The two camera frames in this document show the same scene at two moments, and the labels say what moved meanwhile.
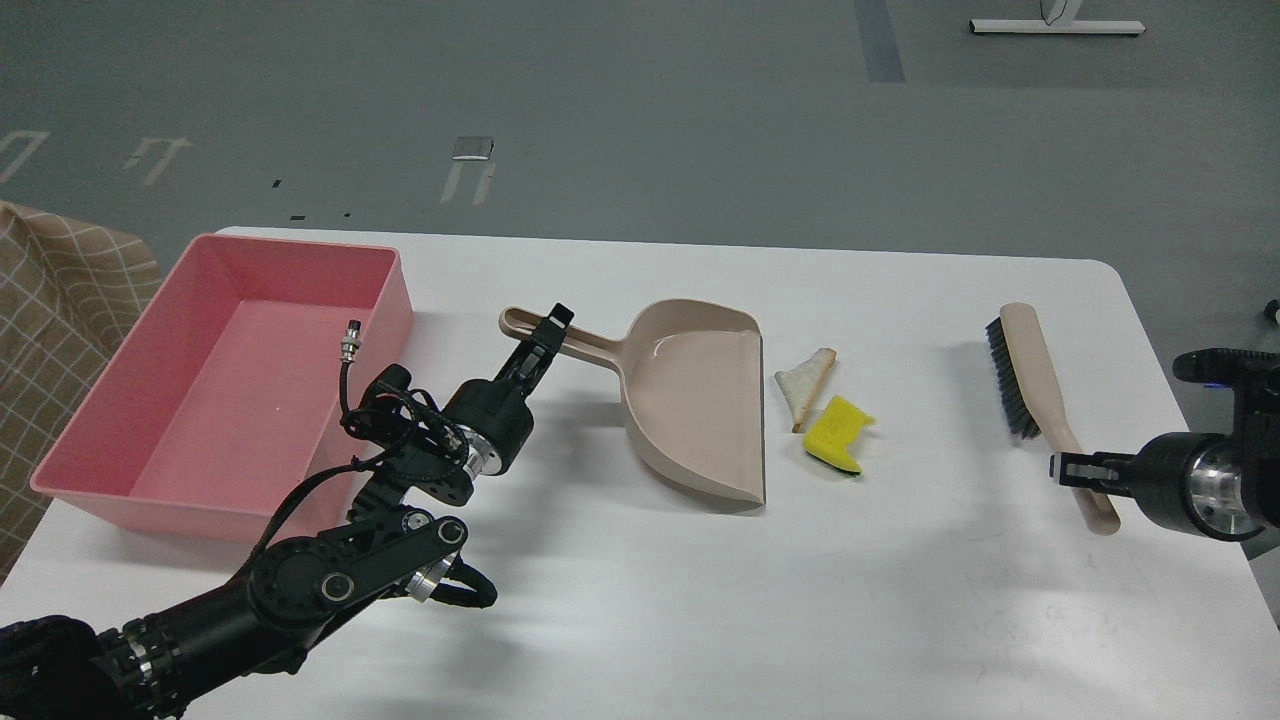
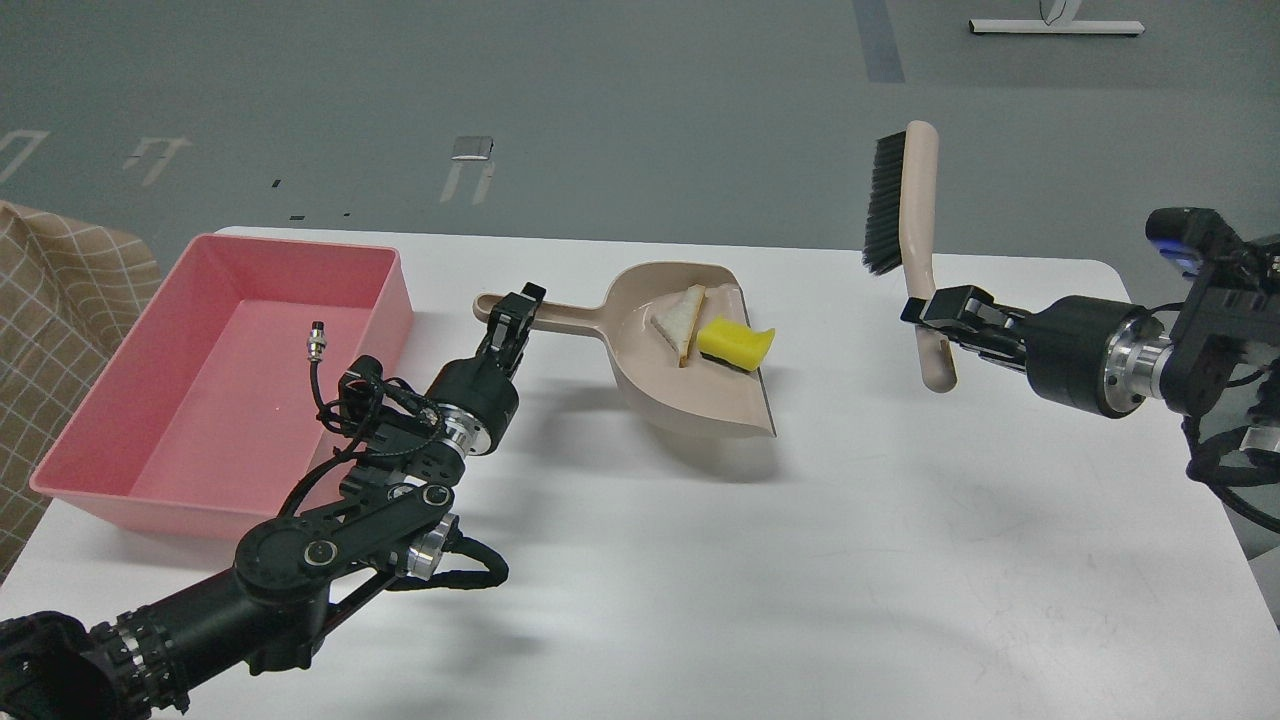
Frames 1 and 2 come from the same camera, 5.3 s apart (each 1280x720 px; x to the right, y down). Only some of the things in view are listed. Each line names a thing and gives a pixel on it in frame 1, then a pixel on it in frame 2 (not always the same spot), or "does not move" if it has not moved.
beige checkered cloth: (70, 288) does not move
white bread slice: (800, 384) -> (677, 318)
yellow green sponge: (828, 438) -> (734, 343)
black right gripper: (1185, 480) -> (1094, 354)
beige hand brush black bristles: (1020, 415) -> (901, 230)
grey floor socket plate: (473, 148) does not move
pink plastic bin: (236, 385) does not move
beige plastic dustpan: (692, 385) -> (706, 392)
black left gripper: (491, 423) -> (476, 397)
